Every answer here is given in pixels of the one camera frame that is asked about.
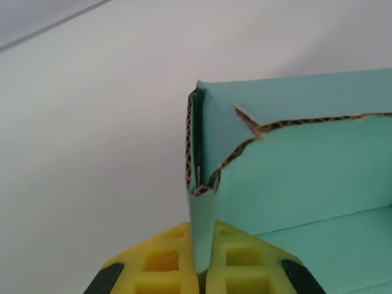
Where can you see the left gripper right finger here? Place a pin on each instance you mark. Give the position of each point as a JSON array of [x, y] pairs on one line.
[[245, 245]]

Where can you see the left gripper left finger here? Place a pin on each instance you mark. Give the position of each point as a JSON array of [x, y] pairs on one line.
[[137, 254]]

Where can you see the teal corrugated paper box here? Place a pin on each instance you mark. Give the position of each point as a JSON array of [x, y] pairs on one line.
[[306, 183]]

